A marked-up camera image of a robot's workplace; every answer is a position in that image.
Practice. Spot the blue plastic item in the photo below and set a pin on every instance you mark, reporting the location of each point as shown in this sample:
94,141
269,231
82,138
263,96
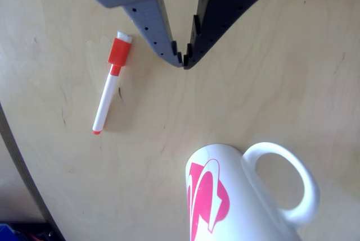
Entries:
7,234

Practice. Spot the white mug with pink logo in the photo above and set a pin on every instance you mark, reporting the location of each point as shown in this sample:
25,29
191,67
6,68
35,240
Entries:
242,196

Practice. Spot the red and white marker pen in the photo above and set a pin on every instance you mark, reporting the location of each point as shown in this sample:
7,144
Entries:
108,95

